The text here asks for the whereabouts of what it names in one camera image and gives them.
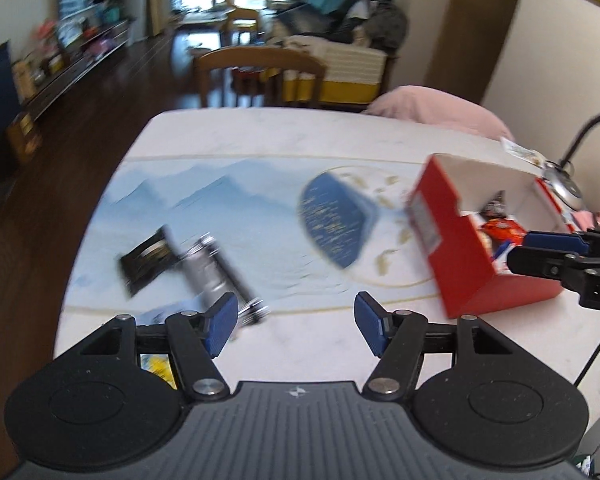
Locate black snack packet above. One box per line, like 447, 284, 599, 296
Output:
117, 226, 181, 297

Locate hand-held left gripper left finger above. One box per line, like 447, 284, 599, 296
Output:
80, 291, 241, 403

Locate red cardboard box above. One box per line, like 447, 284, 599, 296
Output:
405, 154, 581, 318

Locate wooden coffee table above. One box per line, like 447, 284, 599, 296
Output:
172, 5, 236, 46

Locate silver desk lamp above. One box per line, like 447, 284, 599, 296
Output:
542, 87, 600, 211

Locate cluttered sofa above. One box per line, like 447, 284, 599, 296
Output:
272, 0, 398, 106

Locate red snack bag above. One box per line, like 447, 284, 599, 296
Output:
480, 191, 528, 263

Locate yellow cartoon snack packet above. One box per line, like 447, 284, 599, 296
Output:
139, 354, 178, 391

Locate black cable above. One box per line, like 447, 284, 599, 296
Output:
572, 325, 600, 388

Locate wooden chair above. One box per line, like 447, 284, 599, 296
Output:
192, 45, 328, 108

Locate low TV cabinet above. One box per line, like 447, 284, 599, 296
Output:
10, 20, 133, 121

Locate pink cushion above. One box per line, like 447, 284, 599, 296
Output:
367, 85, 516, 143

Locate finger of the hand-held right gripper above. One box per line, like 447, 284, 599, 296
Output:
507, 246, 581, 283
523, 230, 592, 257

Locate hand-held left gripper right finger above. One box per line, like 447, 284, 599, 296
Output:
354, 291, 511, 403

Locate small white packet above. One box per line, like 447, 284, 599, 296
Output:
500, 136, 546, 166

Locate brown cardboard box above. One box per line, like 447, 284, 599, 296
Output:
5, 110, 43, 166

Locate pink flowers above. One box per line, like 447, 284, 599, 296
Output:
35, 20, 62, 61

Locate silver snack packet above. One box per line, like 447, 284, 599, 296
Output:
177, 234, 271, 328

